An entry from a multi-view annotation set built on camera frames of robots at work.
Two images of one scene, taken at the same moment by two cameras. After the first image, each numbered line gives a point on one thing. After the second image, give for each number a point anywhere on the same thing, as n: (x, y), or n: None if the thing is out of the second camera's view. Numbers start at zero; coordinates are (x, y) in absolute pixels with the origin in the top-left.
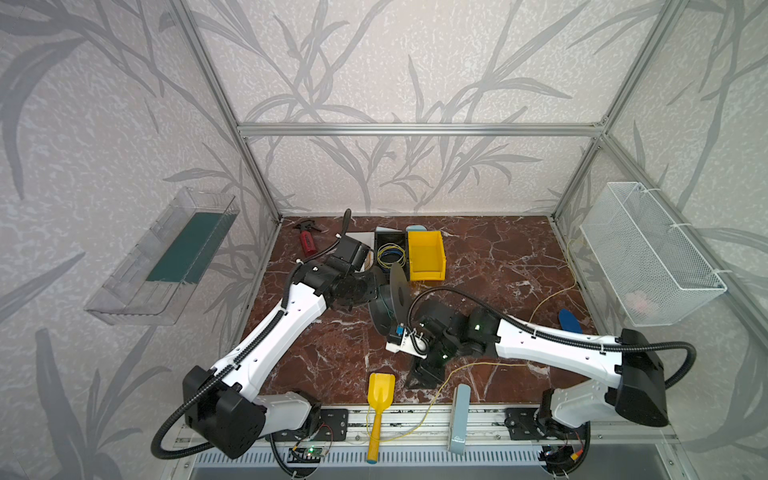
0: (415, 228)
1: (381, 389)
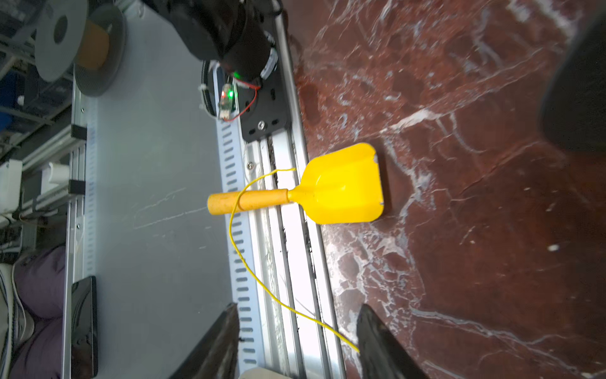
0: None
1: (341, 181)
